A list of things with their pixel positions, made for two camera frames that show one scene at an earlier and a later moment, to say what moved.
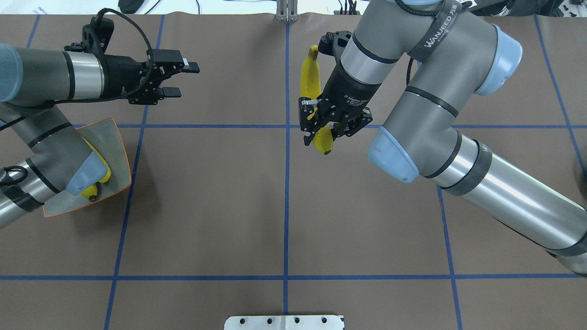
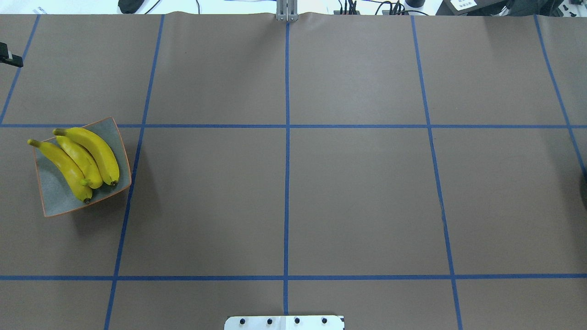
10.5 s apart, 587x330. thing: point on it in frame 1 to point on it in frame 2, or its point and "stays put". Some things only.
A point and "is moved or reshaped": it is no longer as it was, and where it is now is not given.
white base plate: x=287 y=322 stays put
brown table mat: x=230 y=210 stays put
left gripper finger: x=173 y=59 to x=6 y=56
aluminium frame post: x=287 y=10 stays put
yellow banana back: x=311 y=88 to x=97 y=147
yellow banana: x=105 y=162 is moved or reshaped
